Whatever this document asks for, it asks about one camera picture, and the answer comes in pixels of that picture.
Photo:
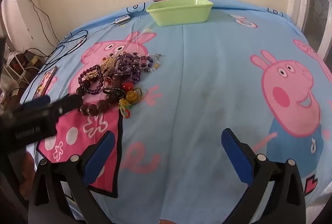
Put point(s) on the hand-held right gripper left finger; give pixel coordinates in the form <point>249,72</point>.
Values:
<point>99,159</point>

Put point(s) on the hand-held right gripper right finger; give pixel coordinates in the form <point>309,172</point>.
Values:
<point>236,159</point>

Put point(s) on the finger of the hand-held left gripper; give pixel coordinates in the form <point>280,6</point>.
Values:
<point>40,102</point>
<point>68,104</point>

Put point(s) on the heap of mixed jewelry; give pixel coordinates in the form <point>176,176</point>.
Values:
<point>127,68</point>

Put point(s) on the green plastic basin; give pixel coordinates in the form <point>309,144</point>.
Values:
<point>179,15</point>

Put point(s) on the smartphone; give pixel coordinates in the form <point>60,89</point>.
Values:
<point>44,81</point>

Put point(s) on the blue cartoon pig bedsheet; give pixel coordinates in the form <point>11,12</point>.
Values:
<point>202,89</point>

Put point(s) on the white charger device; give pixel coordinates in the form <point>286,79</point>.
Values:
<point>122,20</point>

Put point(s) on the white window frame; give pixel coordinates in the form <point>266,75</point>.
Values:
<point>315,5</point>

